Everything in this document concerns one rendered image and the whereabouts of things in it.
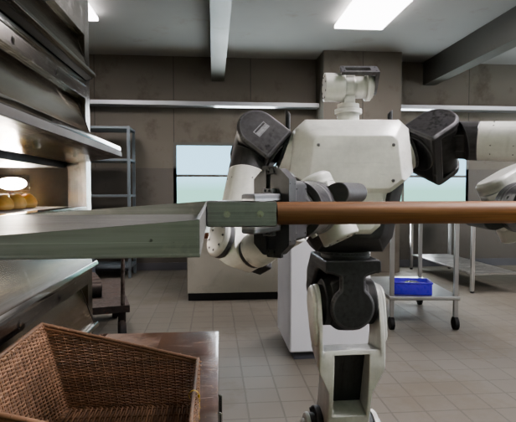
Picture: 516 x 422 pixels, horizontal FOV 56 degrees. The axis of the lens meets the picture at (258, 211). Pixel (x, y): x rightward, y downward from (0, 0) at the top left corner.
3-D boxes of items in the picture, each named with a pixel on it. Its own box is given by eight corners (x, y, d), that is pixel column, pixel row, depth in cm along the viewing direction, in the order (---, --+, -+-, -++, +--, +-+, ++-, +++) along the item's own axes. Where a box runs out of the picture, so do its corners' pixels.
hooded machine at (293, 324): (276, 332, 427) (276, 173, 421) (344, 331, 432) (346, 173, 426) (289, 361, 356) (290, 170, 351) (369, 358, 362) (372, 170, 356)
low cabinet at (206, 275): (301, 270, 767) (301, 220, 764) (333, 299, 561) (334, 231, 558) (194, 271, 752) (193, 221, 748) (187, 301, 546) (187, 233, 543)
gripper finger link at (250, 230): (259, 227, 61) (281, 224, 66) (237, 226, 62) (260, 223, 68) (259, 240, 61) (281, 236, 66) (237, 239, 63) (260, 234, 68)
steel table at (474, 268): (451, 267, 789) (451, 205, 785) (527, 292, 596) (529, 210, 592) (406, 268, 782) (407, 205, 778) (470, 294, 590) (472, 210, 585)
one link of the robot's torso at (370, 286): (311, 318, 125) (311, 272, 125) (362, 316, 126) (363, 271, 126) (322, 333, 112) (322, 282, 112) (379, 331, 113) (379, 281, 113)
